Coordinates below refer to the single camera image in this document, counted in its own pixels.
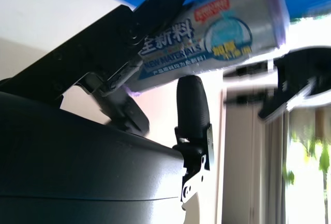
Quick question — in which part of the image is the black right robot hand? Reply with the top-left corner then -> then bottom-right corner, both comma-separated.
0,0 -> 331,224

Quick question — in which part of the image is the green leafy plant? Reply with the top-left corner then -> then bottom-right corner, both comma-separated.
283,129 -> 331,185

